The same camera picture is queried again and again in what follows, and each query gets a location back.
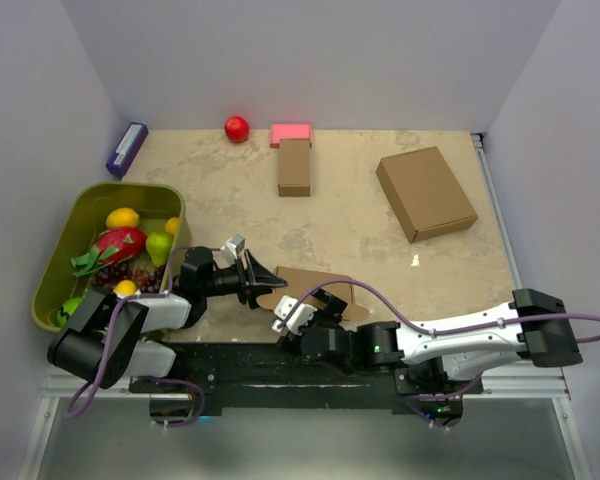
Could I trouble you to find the dark purple grapes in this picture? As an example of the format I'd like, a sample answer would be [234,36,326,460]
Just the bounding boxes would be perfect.
[91,262,165,293]

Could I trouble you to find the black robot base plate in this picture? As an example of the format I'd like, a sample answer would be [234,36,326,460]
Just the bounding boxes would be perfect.
[129,343,483,426]

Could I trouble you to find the green pear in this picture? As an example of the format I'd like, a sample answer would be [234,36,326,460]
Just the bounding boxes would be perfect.
[145,231,174,267]

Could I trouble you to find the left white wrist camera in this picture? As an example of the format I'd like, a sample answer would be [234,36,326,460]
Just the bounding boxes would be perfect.
[220,234,245,264]

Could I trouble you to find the red dragon fruit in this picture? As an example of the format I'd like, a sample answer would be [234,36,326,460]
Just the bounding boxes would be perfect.
[70,227,147,277]

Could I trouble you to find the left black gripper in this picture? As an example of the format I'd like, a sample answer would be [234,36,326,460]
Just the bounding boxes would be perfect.
[200,249,286,309]

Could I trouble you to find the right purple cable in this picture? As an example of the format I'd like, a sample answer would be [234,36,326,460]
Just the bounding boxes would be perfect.
[282,279,600,346]

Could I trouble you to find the yellow banana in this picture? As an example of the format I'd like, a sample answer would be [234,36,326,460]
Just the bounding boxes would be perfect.
[113,280,138,296]

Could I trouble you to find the small folded cardboard box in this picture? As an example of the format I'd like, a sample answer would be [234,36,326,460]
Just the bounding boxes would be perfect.
[277,139,311,197]

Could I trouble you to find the small orange fruit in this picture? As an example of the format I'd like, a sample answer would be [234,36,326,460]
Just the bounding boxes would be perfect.
[164,217,180,236]

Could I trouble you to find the green striped watermelon toy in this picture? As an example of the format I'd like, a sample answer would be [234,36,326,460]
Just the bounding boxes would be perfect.
[55,296,83,328]

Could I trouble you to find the pink sticky note block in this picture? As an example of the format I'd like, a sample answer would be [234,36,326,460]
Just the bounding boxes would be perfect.
[270,123,313,148]

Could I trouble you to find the olive green plastic bin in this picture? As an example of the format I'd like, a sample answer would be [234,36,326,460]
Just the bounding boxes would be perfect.
[31,182,191,333]

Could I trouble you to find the yellow orange mango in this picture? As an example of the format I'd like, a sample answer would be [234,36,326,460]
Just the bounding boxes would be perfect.
[105,207,140,229]

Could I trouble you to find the red apple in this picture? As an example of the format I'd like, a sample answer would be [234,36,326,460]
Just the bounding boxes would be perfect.
[224,116,250,144]

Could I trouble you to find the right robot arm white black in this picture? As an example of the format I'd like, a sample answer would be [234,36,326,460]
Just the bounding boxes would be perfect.
[298,289,583,393]

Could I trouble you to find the large folded cardboard box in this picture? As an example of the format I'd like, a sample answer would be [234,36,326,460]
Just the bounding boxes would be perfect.
[376,147,478,243]

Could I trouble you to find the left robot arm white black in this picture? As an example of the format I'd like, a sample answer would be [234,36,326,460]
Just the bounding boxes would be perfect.
[47,246,287,392]

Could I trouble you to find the aluminium frame rail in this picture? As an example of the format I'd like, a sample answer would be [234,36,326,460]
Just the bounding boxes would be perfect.
[471,133,570,400]

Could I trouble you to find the purple rectangular box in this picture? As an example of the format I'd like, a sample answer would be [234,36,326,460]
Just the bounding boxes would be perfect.
[106,122,149,178]

